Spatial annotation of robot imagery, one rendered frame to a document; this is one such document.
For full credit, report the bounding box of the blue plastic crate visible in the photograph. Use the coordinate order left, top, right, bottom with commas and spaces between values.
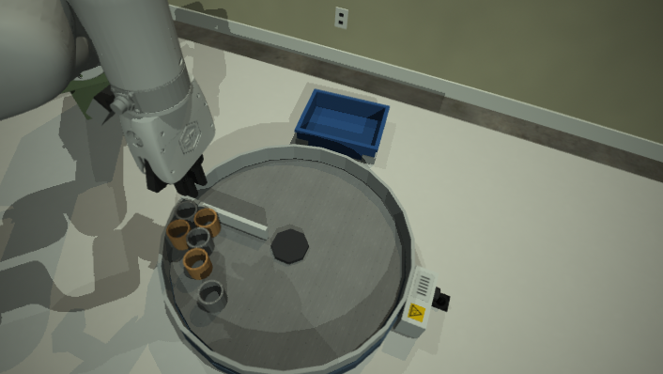
295, 89, 390, 164

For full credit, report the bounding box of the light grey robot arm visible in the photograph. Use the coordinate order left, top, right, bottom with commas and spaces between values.
0, 0, 191, 125

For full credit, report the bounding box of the grey metal bushing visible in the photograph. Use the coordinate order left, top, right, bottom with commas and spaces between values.
175, 201, 199, 229
197, 280, 228, 313
186, 227, 214, 256

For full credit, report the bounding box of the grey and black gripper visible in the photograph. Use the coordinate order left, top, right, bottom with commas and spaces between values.
119, 72, 215, 198

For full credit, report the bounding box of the bronze bushing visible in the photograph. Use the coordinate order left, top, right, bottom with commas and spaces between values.
166, 219, 192, 250
183, 248, 213, 280
193, 208, 221, 238

